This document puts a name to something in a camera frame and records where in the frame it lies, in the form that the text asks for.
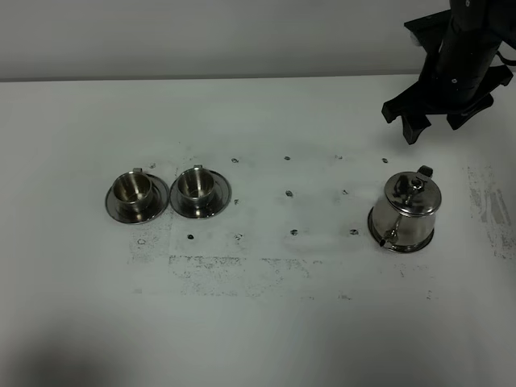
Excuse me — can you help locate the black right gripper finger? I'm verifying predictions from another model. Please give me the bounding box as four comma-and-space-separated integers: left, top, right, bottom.
401, 114, 431, 145

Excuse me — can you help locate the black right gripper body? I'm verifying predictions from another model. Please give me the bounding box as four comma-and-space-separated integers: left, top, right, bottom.
381, 1, 514, 130

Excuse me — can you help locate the stainless steel teapot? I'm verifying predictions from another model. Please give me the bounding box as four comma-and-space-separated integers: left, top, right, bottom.
372, 165, 442, 246

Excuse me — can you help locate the steel saucer near teapot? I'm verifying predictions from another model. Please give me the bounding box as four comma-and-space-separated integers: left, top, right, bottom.
169, 169, 231, 219

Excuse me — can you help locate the steel teacup near teapot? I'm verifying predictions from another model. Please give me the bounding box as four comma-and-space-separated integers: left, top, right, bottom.
175, 165, 215, 210

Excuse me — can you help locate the steel saucer far side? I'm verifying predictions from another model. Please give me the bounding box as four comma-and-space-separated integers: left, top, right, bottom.
105, 171, 169, 224

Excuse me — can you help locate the steel teacup far side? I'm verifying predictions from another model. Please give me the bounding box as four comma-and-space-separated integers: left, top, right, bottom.
111, 168, 153, 213

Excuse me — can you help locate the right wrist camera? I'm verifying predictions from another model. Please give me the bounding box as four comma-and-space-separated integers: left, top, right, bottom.
404, 10, 452, 53

